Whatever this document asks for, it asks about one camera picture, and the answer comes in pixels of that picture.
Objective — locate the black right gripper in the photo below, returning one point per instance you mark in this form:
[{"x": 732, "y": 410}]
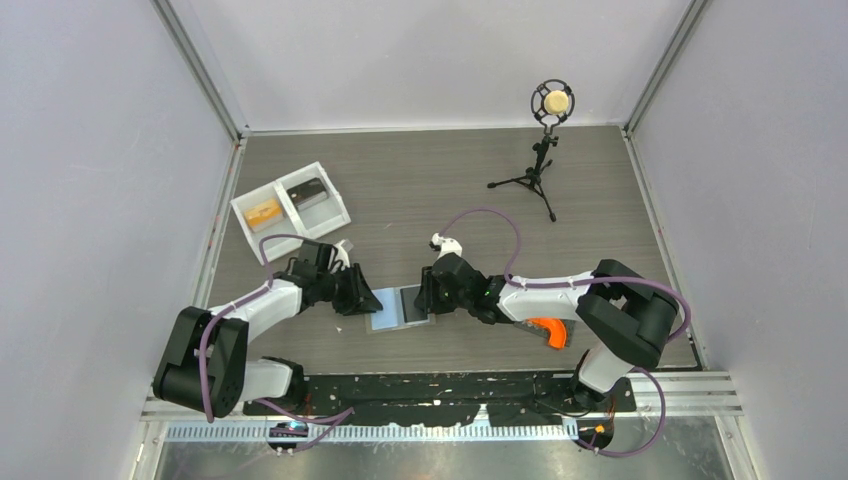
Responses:
[{"x": 428, "y": 300}]

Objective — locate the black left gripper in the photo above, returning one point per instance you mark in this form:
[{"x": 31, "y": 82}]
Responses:
[{"x": 359, "y": 299}]

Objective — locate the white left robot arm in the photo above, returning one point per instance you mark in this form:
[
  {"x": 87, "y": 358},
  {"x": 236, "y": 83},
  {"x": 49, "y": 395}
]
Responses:
[{"x": 205, "y": 365}]

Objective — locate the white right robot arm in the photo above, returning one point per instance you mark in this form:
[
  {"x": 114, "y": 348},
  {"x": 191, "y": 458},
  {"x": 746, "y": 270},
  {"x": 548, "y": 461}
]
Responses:
[{"x": 631, "y": 317}]

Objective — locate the black card stack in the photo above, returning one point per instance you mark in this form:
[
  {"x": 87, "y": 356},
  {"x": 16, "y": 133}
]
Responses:
[{"x": 308, "y": 193}]

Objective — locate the gold card stack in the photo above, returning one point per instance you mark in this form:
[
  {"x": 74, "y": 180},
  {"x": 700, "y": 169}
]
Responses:
[{"x": 263, "y": 215}]

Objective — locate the white two-compartment tray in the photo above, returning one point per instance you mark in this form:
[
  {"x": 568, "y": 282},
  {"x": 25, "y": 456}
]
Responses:
[{"x": 284, "y": 238}]

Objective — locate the grey toy baseplate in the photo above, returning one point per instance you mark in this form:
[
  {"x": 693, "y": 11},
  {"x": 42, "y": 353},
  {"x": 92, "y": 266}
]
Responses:
[{"x": 526, "y": 327}]

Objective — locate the orange curved toy slide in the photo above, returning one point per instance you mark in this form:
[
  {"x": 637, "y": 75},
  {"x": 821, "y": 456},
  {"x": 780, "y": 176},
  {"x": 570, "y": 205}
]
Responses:
[{"x": 554, "y": 329}]

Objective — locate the black microphone tripod stand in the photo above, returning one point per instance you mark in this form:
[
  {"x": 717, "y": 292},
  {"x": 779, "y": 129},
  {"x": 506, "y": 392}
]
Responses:
[{"x": 551, "y": 104}]

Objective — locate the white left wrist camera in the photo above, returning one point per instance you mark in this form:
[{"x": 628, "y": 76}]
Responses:
[{"x": 341, "y": 259}]

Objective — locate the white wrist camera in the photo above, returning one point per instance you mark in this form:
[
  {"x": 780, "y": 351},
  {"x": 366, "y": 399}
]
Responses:
[
  {"x": 341, "y": 259},
  {"x": 444, "y": 245}
]

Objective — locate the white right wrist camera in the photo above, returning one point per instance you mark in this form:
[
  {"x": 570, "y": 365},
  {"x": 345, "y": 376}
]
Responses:
[{"x": 444, "y": 245}]

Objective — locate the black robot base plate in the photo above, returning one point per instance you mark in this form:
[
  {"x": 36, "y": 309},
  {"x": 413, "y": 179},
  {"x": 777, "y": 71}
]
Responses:
[{"x": 510, "y": 398}]

